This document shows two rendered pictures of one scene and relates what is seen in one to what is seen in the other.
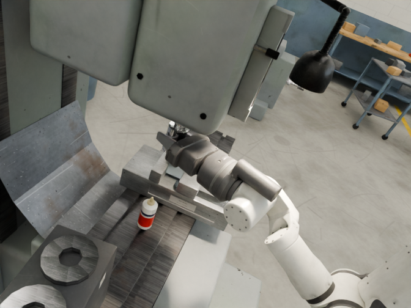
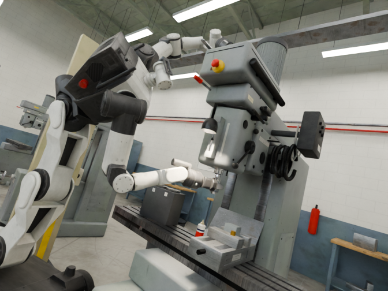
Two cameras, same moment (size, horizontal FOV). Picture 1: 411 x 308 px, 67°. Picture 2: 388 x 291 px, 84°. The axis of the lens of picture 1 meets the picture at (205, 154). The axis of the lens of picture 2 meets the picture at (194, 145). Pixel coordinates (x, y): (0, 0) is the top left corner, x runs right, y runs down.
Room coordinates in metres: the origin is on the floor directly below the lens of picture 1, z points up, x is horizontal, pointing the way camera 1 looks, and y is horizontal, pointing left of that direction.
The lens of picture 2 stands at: (1.10, -0.93, 1.23)
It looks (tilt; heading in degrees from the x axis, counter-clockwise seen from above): 8 degrees up; 125
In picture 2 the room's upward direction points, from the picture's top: 16 degrees clockwise
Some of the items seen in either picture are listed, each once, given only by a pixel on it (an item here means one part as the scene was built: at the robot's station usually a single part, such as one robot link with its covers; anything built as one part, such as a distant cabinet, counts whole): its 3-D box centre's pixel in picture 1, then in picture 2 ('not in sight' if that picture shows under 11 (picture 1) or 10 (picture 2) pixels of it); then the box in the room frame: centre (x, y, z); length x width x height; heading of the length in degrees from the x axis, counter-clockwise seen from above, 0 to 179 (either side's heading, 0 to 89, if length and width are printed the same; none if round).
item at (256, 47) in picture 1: (262, 49); not in sight; (0.55, -0.02, 1.49); 0.06 x 0.01 x 0.01; 84
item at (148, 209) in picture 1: (148, 211); (200, 230); (0.57, 0.09, 0.98); 0.04 x 0.04 x 0.11
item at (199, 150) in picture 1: (203, 162); (200, 181); (0.55, 0.00, 1.22); 0.13 x 0.12 x 0.10; 153
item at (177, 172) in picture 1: (179, 163); (231, 231); (0.74, 0.06, 1.04); 0.06 x 0.05 x 0.06; 176
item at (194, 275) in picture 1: (140, 249); (192, 272); (0.59, 0.08, 0.79); 0.50 x 0.35 x 0.12; 84
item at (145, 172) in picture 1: (183, 181); (226, 245); (0.74, 0.03, 0.98); 0.35 x 0.15 x 0.11; 86
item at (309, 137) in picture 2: not in sight; (312, 135); (0.95, 0.34, 1.62); 0.20 x 0.09 x 0.21; 84
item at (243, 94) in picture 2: not in sight; (239, 106); (0.59, 0.12, 1.68); 0.34 x 0.24 x 0.10; 84
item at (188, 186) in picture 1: (194, 176); (224, 237); (0.73, 0.01, 1.02); 0.15 x 0.06 x 0.04; 176
